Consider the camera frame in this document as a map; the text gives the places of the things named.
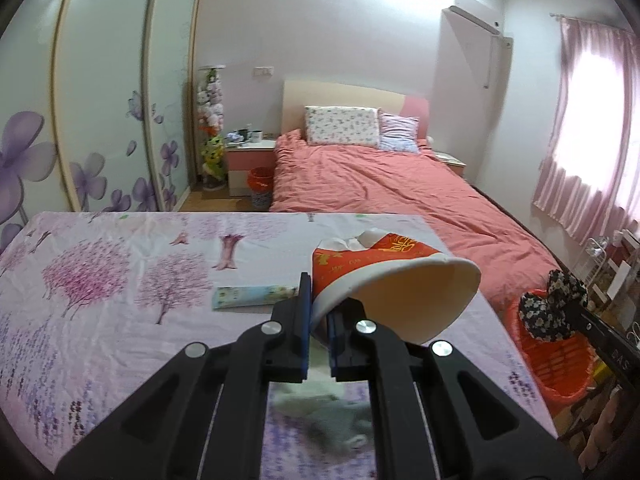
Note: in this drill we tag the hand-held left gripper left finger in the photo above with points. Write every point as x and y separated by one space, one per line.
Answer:
305 330

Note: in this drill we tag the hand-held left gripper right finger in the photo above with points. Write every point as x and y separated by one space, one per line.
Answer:
337 355

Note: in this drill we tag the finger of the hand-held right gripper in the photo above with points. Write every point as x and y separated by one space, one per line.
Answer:
590 322

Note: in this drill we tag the black floral fabric bow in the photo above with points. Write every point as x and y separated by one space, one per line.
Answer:
547 310

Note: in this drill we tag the orange plastic basket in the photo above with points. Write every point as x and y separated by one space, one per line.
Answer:
560 365

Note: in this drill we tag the red paper cup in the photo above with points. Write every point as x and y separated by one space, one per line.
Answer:
400 305

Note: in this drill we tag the person's right hand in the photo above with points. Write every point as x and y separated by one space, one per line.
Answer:
602 415

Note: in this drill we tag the green smiley face towel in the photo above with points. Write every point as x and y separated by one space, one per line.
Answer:
320 410

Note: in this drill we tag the teal printed tube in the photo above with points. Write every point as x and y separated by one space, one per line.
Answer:
250 297

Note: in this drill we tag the small orange waste bin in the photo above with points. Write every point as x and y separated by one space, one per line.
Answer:
260 187

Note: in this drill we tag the salmon bed duvet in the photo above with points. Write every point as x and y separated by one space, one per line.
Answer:
400 200

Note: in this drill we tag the pink curtain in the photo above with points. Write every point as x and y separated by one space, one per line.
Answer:
580 150

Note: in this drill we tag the pink white nightstand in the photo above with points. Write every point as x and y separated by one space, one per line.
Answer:
247 165

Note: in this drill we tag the white mug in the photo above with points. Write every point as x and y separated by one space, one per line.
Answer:
256 136

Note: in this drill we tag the floral white pillow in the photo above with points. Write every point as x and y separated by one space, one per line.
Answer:
342 127

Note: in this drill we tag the blue white small item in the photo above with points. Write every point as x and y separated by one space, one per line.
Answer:
234 136

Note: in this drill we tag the beige nightstand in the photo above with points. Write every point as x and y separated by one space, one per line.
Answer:
452 162

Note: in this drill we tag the striped pink pillow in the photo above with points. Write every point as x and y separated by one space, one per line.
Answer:
399 132

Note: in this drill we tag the clear tube of plush toys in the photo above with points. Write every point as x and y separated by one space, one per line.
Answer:
212 125

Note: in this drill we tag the beige pink headboard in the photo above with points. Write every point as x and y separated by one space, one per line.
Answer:
340 92

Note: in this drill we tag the curtain rod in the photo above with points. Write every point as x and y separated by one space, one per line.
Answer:
590 20

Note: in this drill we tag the flower print sliding wardrobe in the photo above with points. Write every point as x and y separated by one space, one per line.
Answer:
100 85

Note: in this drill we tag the white air conditioner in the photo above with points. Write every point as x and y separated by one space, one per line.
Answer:
475 17

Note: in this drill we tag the white wall socket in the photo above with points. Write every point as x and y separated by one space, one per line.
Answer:
263 71

